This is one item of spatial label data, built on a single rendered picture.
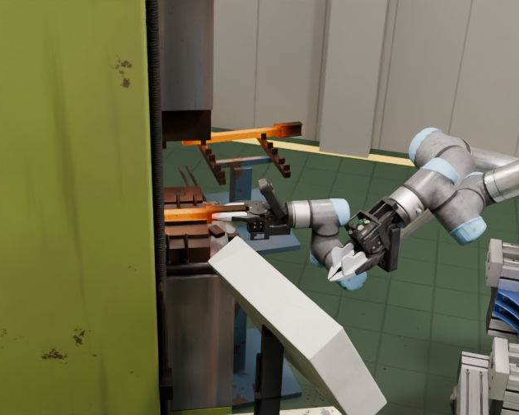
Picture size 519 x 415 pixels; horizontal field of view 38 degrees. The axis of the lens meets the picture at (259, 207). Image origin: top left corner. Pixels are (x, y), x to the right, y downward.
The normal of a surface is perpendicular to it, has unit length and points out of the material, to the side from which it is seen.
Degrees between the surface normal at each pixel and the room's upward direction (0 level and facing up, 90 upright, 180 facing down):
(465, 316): 0
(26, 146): 90
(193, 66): 90
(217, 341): 90
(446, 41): 90
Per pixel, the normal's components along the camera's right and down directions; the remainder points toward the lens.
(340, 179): 0.04, -0.87
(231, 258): -0.39, -0.62
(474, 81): -0.24, 0.48
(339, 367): 0.54, 0.43
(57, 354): 0.14, 0.50
